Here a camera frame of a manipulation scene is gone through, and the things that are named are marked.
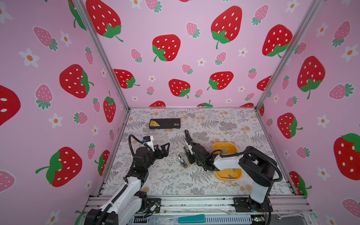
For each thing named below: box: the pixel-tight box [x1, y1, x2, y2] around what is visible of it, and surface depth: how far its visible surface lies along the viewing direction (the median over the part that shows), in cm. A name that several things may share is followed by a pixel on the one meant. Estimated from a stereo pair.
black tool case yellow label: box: [149, 118, 181, 130], surface depth 110 cm
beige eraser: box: [177, 153, 188, 169], surface depth 90 cm
